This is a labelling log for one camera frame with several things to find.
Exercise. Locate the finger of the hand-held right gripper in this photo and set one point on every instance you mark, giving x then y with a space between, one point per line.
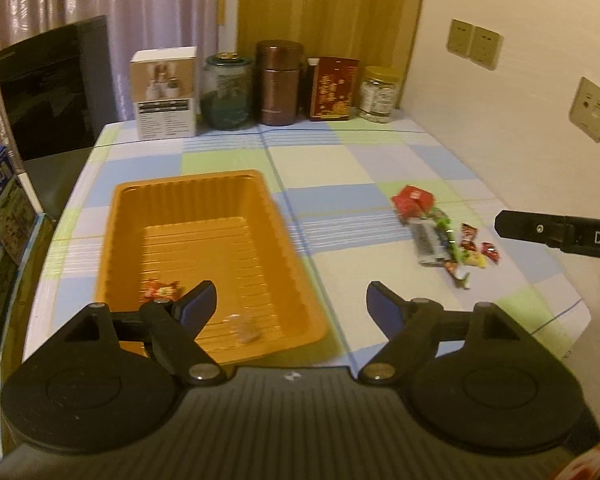
525 227

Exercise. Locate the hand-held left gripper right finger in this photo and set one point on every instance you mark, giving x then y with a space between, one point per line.
380 305

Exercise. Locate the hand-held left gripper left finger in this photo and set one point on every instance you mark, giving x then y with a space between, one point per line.
202 300

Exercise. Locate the dark red candy packet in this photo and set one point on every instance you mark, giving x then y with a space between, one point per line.
490 252

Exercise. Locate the red orange snack packet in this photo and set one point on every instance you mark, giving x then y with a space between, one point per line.
468 236

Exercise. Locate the orange plastic tray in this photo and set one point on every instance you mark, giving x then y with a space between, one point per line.
205 240

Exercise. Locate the silver grey snack packet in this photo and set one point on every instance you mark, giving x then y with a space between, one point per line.
427 242

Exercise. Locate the red yellow wrapped candy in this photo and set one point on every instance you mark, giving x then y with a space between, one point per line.
160 290

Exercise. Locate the clear wrapped candy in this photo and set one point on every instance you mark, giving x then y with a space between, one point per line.
245 330

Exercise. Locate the green wrapped candy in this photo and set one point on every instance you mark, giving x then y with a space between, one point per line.
444 225
457 272

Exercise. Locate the red square snack packet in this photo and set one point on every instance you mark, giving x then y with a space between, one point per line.
411 201

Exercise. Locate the clear jar with yellow lid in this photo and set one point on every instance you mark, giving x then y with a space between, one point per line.
379 97

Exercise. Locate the dark printed box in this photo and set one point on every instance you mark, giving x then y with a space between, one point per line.
5 290

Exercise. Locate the green glass jar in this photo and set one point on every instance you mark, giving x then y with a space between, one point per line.
228 95

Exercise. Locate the white printed carton box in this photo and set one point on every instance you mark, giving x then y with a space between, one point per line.
165 95

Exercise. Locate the red gold tin box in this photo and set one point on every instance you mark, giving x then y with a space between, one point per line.
334 90

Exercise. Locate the blue printed box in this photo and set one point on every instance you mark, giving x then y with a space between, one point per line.
0 195

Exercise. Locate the brown metal canister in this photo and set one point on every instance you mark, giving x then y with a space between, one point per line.
279 85

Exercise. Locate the black appliance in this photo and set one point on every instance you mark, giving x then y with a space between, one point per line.
50 90

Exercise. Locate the wooden panel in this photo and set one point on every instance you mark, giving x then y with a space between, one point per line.
330 5

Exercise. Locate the pink patterned curtain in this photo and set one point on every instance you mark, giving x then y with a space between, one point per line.
155 5

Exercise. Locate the beige wall socket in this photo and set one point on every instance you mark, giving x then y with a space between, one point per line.
592 109

